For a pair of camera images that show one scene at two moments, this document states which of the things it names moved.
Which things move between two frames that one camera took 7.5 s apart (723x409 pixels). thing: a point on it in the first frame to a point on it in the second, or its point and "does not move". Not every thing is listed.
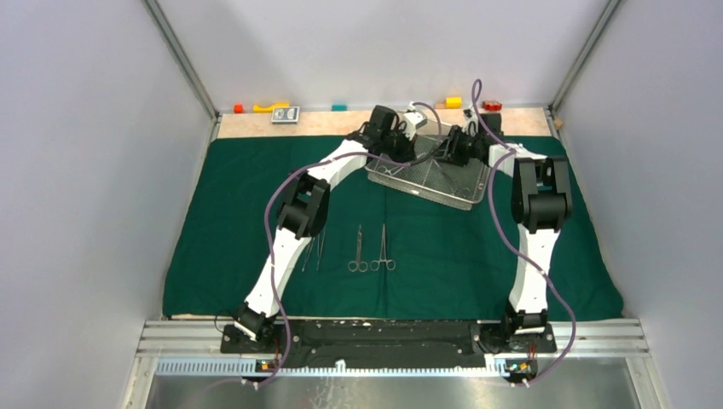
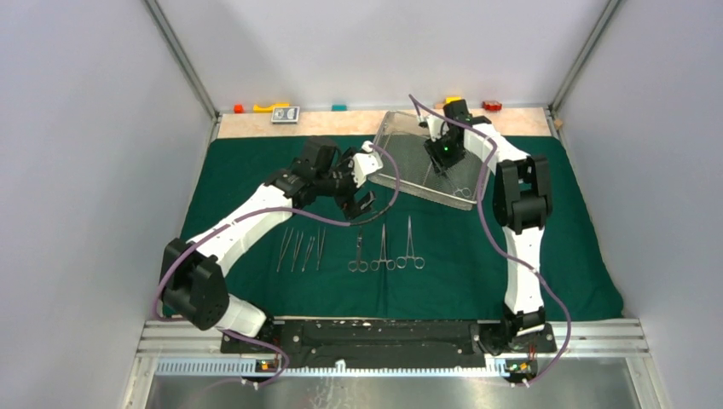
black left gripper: (407, 145) to (350, 207)
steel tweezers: (309, 250) does not move
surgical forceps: (382, 169) to (419, 262)
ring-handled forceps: (390, 264) does not move
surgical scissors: (358, 264) does not move
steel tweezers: (320, 242) does not move
